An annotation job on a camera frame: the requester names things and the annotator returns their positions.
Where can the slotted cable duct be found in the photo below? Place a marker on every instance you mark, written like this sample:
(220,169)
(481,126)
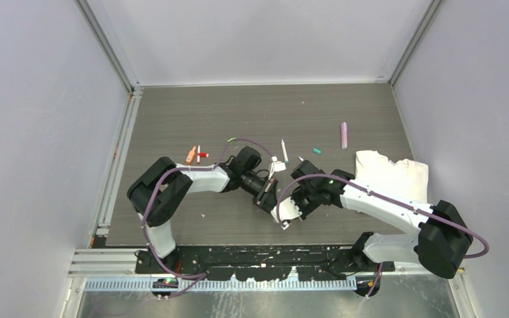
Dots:
(153,284)

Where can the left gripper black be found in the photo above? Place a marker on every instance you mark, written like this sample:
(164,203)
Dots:
(266,198)

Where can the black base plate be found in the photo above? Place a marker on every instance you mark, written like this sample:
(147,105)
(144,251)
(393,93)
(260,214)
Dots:
(315,262)

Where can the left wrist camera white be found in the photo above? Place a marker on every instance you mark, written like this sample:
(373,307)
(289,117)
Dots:
(275,166)

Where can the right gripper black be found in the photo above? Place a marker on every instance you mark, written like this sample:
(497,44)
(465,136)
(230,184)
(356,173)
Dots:
(305,212)

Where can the white pen teal end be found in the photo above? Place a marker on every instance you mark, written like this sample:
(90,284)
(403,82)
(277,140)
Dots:
(284,151)

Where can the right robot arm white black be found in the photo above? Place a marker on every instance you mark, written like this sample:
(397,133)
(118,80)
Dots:
(434,236)

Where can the aluminium frame rail left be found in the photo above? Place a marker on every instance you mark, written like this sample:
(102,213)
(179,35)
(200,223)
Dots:
(115,168)

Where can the orange highlighter pen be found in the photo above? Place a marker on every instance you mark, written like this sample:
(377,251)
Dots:
(191,155)

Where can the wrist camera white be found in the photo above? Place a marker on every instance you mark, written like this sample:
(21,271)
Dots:
(285,212)
(275,166)

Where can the pink highlighter pen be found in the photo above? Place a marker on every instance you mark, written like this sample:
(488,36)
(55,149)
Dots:
(344,135)

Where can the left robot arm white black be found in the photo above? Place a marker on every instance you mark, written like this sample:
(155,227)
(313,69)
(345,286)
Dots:
(157,194)

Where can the white cloth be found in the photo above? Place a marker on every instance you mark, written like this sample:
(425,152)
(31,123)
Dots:
(405,178)

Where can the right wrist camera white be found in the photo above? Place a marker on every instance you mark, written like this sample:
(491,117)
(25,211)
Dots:
(285,212)

